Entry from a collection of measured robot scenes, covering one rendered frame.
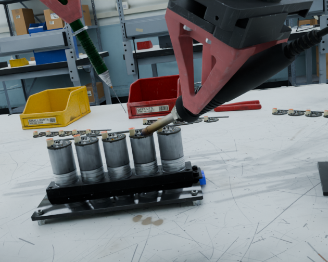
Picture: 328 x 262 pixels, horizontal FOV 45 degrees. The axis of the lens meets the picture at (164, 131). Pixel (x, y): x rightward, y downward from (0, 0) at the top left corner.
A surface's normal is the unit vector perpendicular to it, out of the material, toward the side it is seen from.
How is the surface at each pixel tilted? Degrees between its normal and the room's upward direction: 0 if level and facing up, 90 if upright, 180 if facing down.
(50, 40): 90
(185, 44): 98
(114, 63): 90
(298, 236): 0
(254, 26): 120
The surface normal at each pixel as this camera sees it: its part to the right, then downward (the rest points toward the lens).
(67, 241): -0.13, -0.96
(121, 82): -0.19, 0.29
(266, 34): 0.68, 0.55
